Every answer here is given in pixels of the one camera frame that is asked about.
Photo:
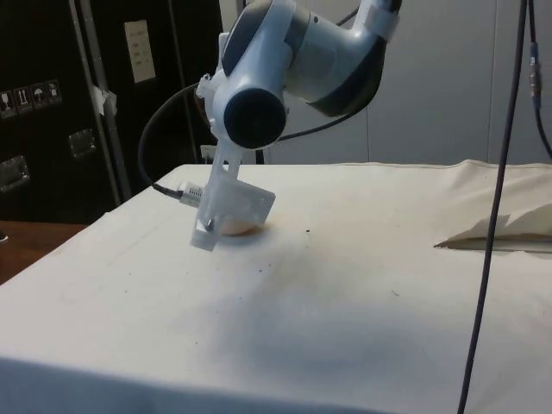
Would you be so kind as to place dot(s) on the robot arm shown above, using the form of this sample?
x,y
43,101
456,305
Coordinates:
x,y
328,56

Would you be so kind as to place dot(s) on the white bowl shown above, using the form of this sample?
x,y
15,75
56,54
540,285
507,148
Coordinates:
x,y
241,227

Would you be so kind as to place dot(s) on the black cabinet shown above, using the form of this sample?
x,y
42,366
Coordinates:
x,y
52,64

